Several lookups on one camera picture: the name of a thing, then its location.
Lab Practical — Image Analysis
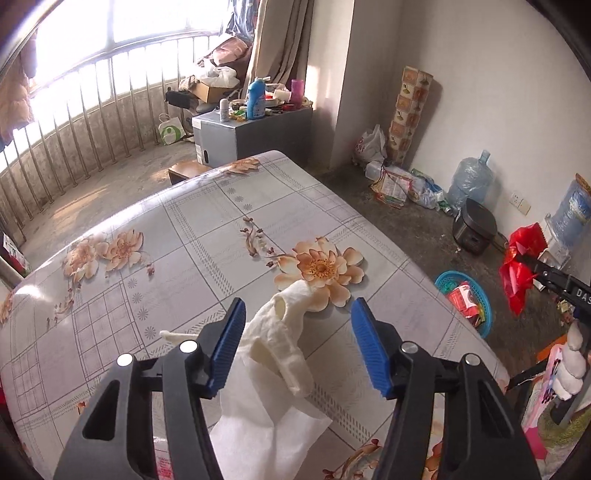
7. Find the black rice cooker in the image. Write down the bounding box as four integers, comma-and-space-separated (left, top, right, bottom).
451, 198, 498, 254

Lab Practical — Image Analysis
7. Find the beige curtain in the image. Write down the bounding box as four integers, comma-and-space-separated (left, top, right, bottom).
240, 0, 315, 93

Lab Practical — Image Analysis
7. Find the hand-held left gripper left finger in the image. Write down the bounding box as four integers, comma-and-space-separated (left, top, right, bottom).
53, 296, 247, 480

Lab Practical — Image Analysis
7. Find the metal balcony railing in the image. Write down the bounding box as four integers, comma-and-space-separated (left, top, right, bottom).
0, 30, 222, 241

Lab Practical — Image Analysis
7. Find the pile of plastic packaging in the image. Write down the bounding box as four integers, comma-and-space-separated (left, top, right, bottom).
367, 161, 455, 213

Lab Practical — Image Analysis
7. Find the blue hanging cloth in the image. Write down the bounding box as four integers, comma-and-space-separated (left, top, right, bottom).
222, 0, 257, 40

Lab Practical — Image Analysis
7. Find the pink cloth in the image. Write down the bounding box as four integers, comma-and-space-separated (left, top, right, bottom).
522, 342, 571, 462

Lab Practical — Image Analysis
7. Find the wooden stool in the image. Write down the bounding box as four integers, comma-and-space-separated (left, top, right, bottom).
167, 161, 213, 185

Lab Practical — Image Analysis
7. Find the person's right hand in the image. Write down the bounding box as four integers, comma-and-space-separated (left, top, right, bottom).
554, 318, 587, 402

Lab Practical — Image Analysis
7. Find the black bag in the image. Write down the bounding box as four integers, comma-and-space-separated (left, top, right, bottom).
165, 90, 195, 109

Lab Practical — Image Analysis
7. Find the beige puffer jacket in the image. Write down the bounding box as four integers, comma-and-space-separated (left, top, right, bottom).
0, 32, 38, 139

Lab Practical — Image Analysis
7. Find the red printed box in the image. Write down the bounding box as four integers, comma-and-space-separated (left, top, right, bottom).
2, 233, 33, 278

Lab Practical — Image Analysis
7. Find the green white shopping bag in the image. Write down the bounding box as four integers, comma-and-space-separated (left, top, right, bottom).
158, 113, 187, 146

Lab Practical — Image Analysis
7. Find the blue detergent bottle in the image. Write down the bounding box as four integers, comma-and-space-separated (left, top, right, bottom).
247, 78, 267, 120

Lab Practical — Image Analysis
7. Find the blue plastic basket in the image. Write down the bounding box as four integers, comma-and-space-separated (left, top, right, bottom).
435, 271, 494, 339

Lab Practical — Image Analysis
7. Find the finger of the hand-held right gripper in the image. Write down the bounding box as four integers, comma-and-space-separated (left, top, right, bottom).
515, 251, 573, 296

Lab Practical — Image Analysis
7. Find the patterned rolled mat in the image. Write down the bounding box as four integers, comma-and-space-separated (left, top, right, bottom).
388, 67, 434, 164

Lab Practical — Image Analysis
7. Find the red plastic wrapper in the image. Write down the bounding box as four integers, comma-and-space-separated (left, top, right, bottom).
499, 223, 548, 316

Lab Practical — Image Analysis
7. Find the grey cabinet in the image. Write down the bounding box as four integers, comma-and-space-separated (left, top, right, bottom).
191, 107, 314, 169

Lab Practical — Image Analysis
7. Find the water jug brown cap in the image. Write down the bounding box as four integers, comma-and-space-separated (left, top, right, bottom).
549, 173, 591, 245

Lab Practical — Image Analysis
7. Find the empty blue water jug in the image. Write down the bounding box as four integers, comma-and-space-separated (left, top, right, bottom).
447, 149, 494, 210

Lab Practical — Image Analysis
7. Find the cardboard box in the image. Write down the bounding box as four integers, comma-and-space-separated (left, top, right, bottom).
190, 80, 241, 104

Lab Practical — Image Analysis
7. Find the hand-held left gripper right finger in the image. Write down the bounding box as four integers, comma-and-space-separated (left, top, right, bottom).
350, 296, 542, 480

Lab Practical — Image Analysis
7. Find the pink bedding pile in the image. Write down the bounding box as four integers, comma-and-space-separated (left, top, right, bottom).
210, 37, 250, 65

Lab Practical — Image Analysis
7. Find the white plastic bag red print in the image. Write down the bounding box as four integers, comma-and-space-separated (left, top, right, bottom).
353, 124, 387, 167

